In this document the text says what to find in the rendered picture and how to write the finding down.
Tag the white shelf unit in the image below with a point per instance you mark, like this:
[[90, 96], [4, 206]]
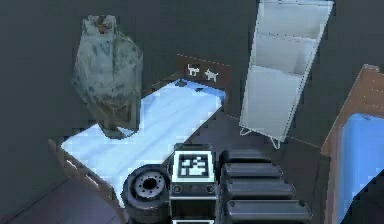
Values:
[[283, 66]]

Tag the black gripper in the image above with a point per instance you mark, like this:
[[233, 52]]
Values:
[[146, 186]]

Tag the grey green crumpled bag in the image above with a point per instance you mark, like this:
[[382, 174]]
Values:
[[106, 73]]

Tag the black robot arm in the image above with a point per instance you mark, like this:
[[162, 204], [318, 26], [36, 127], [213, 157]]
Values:
[[253, 190]]

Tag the brown bed with blue mattress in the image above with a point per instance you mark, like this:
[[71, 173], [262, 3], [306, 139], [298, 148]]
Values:
[[160, 126], [360, 150]]

